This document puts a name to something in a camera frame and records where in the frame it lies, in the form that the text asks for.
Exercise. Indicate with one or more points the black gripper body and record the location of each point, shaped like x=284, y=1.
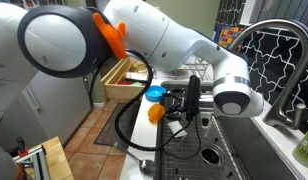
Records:
x=174, y=112

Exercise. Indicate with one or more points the orange cup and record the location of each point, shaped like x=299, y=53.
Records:
x=155, y=113

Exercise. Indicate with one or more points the blue bowl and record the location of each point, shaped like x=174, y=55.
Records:
x=155, y=93

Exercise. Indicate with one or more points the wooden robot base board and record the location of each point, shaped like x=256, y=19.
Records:
x=57, y=163

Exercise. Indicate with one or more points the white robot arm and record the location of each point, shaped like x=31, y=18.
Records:
x=69, y=42

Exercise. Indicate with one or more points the white sponge in sink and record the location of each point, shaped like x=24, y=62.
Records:
x=176, y=129

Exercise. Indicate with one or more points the stainless steel sink basin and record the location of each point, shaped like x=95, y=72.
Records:
x=256, y=157

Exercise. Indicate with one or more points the metal dish drying rack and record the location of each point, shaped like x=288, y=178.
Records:
x=195, y=66

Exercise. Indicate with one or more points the open wooden drawer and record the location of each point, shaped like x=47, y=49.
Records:
x=124, y=80

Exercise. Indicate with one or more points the silver metal spoon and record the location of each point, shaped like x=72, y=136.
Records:
x=147, y=167

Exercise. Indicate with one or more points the dark patterned floor rug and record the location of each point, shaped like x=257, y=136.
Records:
x=108, y=135

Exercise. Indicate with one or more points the brushed steel faucet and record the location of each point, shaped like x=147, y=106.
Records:
x=278, y=49

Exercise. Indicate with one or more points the white refrigerator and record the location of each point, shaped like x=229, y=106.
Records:
x=48, y=107

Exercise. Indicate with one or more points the green soap bottle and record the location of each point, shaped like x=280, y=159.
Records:
x=300, y=153

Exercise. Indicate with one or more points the wire sink bottom grid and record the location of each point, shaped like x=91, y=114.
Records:
x=202, y=154

